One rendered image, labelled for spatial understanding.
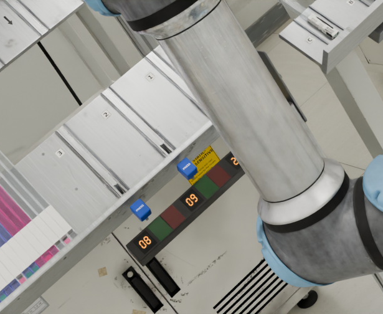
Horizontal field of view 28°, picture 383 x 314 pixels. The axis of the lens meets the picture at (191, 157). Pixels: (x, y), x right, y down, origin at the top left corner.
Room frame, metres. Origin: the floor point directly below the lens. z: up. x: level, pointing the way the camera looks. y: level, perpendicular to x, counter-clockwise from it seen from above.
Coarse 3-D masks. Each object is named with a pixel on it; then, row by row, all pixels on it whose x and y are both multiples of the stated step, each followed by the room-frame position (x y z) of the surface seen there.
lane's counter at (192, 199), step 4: (188, 192) 1.23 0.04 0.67; (192, 192) 1.23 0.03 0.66; (184, 196) 1.23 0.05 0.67; (188, 196) 1.23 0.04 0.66; (192, 196) 1.22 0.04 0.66; (196, 196) 1.22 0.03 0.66; (200, 196) 1.22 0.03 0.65; (180, 200) 1.23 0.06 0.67; (184, 200) 1.22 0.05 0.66; (188, 200) 1.22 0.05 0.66; (192, 200) 1.22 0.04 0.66; (196, 200) 1.22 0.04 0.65; (200, 200) 1.21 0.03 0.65; (184, 204) 1.22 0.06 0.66; (188, 204) 1.22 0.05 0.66; (192, 204) 1.21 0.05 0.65; (196, 204) 1.21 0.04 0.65; (188, 208) 1.21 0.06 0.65; (192, 208) 1.21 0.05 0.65
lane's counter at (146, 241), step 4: (144, 232) 1.20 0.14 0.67; (140, 236) 1.20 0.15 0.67; (144, 236) 1.20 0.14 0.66; (148, 236) 1.20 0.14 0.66; (136, 240) 1.20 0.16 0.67; (140, 240) 1.20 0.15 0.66; (144, 240) 1.19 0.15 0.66; (148, 240) 1.19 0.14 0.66; (152, 240) 1.19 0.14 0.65; (136, 244) 1.19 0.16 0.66; (140, 244) 1.19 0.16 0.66; (144, 244) 1.19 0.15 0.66; (148, 244) 1.19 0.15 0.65; (152, 244) 1.19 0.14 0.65; (140, 248) 1.19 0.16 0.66; (144, 248) 1.18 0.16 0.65; (148, 248) 1.18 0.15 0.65; (144, 252) 1.18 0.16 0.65
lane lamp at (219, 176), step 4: (216, 164) 1.25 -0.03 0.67; (212, 168) 1.25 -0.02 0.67; (216, 168) 1.25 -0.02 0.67; (220, 168) 1.24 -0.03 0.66; (208, 172) 1.25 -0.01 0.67; (212, 172) 1.24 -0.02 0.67; (216, 172) 1.24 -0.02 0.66; (220, 172) 1.24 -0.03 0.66; (224, 172) 1.24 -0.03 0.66; (208, 176) 1.24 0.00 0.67; (212, 176) 1.24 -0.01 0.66; (216, 176) 1.24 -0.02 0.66; (220, 176) 1.23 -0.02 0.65; (224, 176) 1.23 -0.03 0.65; (228, 176) 1.23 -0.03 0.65; (212, 180) 1.23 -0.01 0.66; (216, 180) 1.23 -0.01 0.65; (220, 180) 1.23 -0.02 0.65; (224, 180) 1.23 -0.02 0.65; (220, 184) 1.22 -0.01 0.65
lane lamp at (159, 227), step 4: (156, 220) 1.21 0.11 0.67; (160, 220) 1.21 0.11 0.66; (152, 224) 1.21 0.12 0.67; (156, 224) 1.21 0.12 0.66; (160, 224) 1.21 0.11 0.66; (164, 224) 1.20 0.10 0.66; (148, 228) 1.21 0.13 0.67; (152, 228) 1.20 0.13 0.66; (156, 228) 1.20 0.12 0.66; (160, 228) 1.20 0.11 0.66; (164, 228) 1.20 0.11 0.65; (168, 228) 1.20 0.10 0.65; (156, 232) 1.20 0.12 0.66; (160, 232) 1.20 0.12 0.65; (164, 232) 1.19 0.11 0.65; (168, 232) 1.19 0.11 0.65; (156, 236) 1.19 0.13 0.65; (160, 236) 1.19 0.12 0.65; (164, 236) 1.19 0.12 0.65; (160, 240) 1.19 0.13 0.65
